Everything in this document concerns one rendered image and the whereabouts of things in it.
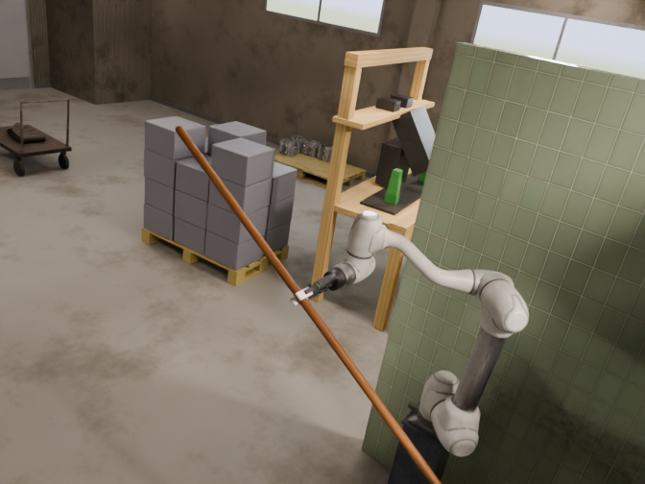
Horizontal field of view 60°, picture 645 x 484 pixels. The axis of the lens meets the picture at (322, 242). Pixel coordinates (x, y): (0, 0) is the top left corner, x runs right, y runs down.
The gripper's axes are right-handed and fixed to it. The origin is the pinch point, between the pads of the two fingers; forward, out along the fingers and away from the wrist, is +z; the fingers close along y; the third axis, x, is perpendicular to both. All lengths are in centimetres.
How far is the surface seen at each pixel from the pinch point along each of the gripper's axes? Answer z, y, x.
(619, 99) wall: -124, -88, -9
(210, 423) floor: -65, 210, 1
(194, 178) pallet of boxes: -197, 224, 202
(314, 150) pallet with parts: -560, 354, 288
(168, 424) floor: -45, 219, 16
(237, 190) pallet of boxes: -203, 194, 160
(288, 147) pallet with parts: -526, 365, 311
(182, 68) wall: -584, 492, 625
